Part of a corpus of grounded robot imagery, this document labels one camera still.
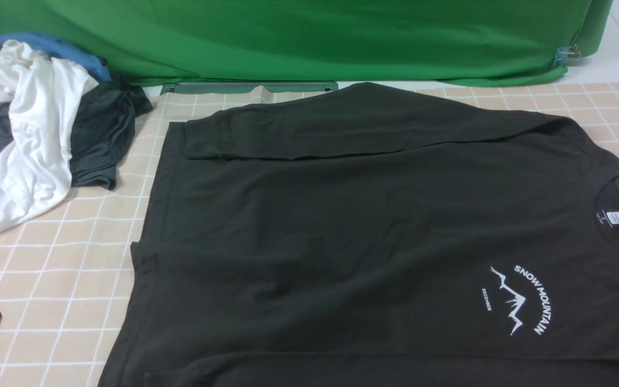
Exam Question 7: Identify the green backdrop cloth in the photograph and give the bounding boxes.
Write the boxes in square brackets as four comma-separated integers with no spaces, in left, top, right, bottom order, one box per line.
[0,1,612,87]

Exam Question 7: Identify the white crumpled garment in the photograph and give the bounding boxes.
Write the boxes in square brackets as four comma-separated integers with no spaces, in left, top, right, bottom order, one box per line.
[0,40,98,233]

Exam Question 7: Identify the dark gray crumpled garment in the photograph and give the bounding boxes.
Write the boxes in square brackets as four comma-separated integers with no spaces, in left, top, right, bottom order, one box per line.
[0,74,153,190]

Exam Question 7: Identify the dark gray long-sleeve shirt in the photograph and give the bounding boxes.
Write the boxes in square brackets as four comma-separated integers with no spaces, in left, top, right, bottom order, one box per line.
[98,83,619,386]

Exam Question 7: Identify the binder clip on backdrop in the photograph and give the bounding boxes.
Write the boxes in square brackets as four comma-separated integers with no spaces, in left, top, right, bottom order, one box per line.
[553,44,582,67]

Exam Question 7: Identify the blue crumpled garment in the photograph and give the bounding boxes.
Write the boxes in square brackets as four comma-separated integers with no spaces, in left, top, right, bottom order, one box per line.
[0,32,111,150]

